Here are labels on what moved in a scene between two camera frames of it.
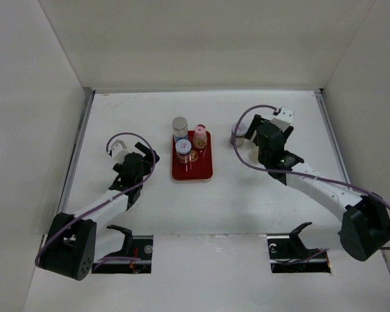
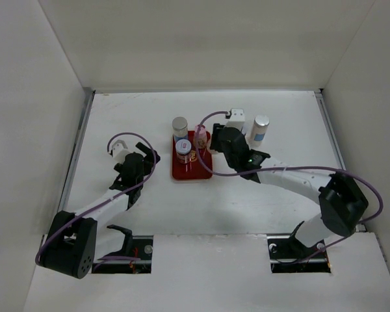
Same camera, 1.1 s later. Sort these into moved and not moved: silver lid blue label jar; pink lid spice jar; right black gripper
Moved: right black gripper
Not moved: silver lid blue label jar; pink lid spice jar
